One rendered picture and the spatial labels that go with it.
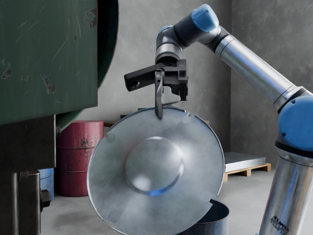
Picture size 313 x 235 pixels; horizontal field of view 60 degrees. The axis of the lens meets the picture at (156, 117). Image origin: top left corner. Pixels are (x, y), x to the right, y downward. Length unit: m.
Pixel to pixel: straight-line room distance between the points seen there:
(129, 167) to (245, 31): 5.41
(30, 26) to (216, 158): 0.43
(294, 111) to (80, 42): 0.51
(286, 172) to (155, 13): 4.31
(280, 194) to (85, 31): 0.59
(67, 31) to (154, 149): 0.39
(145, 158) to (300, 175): 0.35
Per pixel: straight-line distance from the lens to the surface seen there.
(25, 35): 0.23
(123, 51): 4.32
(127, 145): 0.61
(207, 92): 5.38
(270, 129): 5.37
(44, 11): 0.24
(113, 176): 0.59
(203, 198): 0.53
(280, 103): 0.82
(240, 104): 5.74
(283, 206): 0.72
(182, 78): 0.67
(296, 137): 0.65
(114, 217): 0.56
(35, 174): 0.38
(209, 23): 0.79
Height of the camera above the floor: 1.06
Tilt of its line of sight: 2 degrees down
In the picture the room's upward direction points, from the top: straight up
